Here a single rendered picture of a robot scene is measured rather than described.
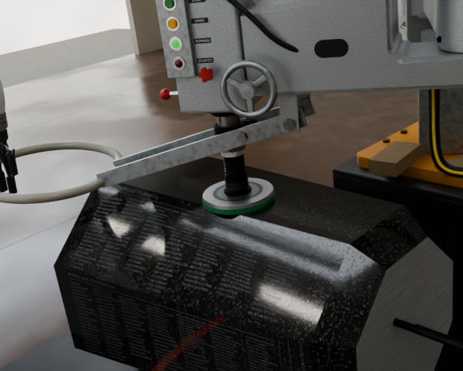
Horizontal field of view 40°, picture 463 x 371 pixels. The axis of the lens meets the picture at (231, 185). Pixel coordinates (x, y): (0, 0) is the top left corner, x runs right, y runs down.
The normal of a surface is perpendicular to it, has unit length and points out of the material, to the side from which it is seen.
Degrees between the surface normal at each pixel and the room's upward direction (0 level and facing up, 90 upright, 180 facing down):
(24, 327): 0
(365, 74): 90
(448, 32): 90
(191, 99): 90
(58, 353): 0
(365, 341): 90
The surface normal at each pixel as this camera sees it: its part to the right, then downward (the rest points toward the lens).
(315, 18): -0.31, 0.39
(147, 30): 0.69, 0.19
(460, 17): -0.68, 0.35
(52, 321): -0.12, -0.92
